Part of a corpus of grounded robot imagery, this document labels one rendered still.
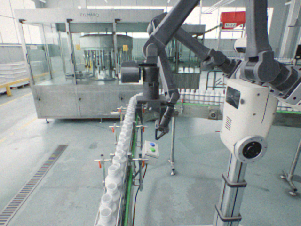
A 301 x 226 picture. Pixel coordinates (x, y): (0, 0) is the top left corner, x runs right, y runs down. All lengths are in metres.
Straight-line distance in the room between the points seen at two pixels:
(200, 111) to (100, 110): 2.53
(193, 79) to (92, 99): 3.29
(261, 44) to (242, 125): 0.38
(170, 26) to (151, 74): 0.15
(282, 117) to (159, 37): 2.09
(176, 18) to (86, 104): 3.80
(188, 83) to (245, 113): 5.21
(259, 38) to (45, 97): 4.29
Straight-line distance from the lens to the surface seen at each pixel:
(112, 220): 0.69
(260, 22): 0.72
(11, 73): 9.54
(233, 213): 1.35
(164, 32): 0.60
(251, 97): 0.90
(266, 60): 0.70
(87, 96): 4.22
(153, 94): 0.60
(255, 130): 0.98
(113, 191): 0.74
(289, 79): 0.77
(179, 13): 0.62
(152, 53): 0.57
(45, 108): 4.67
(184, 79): 6.02
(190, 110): 2.35
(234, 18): 7.34
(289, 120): 2.55
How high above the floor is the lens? 1.65
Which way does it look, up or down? 20 degrees down
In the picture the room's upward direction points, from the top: straight up
